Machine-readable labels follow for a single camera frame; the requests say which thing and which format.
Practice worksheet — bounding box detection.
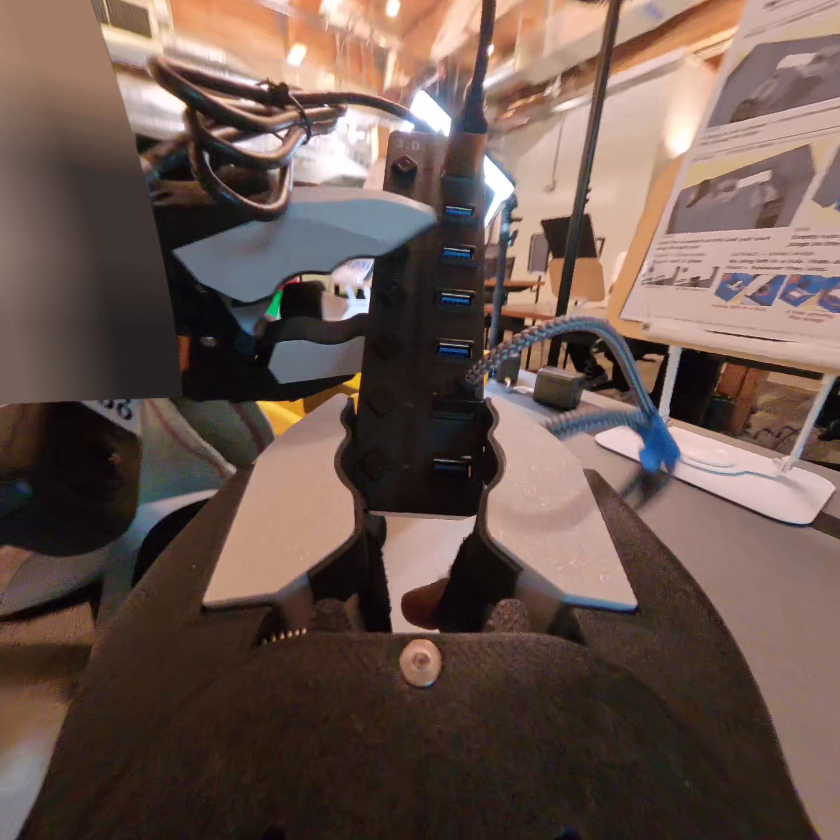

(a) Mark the person's left forearm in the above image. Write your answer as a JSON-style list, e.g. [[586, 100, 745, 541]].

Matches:
[[141, 397, 277, 483]]

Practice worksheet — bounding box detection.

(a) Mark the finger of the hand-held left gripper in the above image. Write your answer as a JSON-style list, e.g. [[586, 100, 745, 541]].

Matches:
[[259, 314, 372, 385], [172, 185, 439, 304]]

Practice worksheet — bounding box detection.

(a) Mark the instruction poster board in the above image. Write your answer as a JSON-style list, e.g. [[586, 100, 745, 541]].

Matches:
[[607, 0, 840, 378]]

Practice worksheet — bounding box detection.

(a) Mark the black usb hub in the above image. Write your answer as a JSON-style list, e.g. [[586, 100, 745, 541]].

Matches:
[[357, 130, 492, 521]]

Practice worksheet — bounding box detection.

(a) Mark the white board stand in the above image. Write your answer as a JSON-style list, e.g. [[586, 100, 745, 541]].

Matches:
[[594, 344, 840, 526]]

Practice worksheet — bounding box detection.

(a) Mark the dark grey power adapter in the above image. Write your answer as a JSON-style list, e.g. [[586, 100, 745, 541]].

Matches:
[[533, 367, 587, 411]]

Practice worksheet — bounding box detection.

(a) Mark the braided usb cable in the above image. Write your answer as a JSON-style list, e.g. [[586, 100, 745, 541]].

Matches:
[[465, 316, 683, 509]]

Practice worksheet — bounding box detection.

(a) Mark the bright light panel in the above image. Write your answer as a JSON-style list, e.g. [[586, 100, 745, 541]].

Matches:
[[407, 88, 519, 221]]

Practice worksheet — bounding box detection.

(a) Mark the black monitor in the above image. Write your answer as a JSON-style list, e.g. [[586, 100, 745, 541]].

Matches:
[[540, 215, 606, 261]]

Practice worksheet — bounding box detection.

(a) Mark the person's right hand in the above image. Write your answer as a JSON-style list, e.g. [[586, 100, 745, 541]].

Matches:
[[400, 577, 454, 629]]

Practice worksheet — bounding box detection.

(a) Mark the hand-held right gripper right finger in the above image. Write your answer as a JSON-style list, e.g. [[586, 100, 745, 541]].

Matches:
[[476, 397, 639, 631]]

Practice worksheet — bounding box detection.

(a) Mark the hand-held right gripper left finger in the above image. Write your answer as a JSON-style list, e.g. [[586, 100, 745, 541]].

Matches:
[[203, 394, 368, 614]]

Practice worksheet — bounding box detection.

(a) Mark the black light stand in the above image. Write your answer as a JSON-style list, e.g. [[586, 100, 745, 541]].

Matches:
[[546, 0, 623, 368]]

